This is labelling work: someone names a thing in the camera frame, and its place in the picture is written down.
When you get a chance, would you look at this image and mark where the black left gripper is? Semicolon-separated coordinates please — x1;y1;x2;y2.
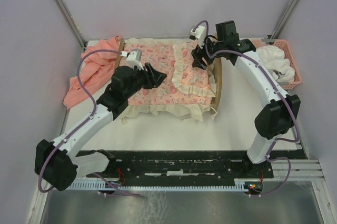
124;62;167;98

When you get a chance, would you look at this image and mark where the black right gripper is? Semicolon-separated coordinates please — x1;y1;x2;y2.
190;34;225;70

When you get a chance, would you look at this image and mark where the small pink frilled pillow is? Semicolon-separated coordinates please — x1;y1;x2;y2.
171;42;217;98

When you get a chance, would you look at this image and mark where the wooden striped pet bed frame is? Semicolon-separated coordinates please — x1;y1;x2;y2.
118;38;222;111

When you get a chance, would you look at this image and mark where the pink unicorn print mattress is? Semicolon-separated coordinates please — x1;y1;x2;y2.
121;40;213;121

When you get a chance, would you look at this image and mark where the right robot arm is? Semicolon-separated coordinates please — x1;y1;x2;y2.
190;20;301;177

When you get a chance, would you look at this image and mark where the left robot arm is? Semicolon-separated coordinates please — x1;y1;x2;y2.
35;63;167;191

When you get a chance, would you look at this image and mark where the salmon pink cloth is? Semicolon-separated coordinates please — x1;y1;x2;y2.
64;36;122;109

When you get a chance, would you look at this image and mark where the white cloth in basket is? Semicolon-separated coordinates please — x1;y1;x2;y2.
256;45;295;83

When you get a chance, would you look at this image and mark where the pink plastic basket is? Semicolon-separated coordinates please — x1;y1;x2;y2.
251;39;302;90

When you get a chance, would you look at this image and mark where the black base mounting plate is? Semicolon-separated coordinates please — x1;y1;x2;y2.
100;150;274;186

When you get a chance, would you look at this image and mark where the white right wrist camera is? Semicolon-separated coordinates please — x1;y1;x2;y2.
190;26;207;48

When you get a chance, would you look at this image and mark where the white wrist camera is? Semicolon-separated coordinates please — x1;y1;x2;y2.
121;49;144;70
190;26;207;48

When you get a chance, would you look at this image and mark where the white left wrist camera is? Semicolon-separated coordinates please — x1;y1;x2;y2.
121;49;144;70

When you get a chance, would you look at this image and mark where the right aluminium frame post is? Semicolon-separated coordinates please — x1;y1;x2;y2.
269;0;301;39

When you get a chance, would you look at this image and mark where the aluminium frame post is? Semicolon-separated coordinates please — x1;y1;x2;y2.
54;0;87;48
269;0;301;39

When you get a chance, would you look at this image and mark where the white slotted cable duct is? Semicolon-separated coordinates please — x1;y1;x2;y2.
67;178;258;192

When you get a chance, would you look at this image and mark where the left aluminium frame post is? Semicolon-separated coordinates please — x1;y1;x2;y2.
54;0;87;48

